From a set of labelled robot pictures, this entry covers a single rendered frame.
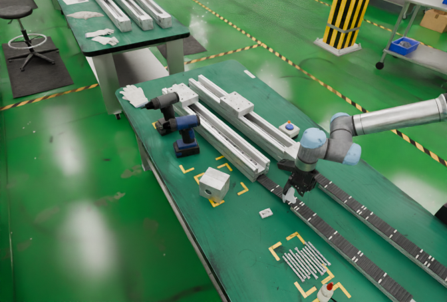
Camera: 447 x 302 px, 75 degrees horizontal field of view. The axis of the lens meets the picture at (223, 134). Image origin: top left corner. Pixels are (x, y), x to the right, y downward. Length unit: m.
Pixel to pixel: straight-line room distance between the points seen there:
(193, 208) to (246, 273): 0.33
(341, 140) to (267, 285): 0.55
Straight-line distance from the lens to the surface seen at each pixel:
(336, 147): 1.03
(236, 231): 1.21
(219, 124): 1.50
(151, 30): 2.80
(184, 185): 1.34
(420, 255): 1.35
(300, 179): 1.15
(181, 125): 1.33
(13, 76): 4.22
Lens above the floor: 1.82
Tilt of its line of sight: 42 degrees down
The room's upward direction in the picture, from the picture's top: 2 degrees clockwise
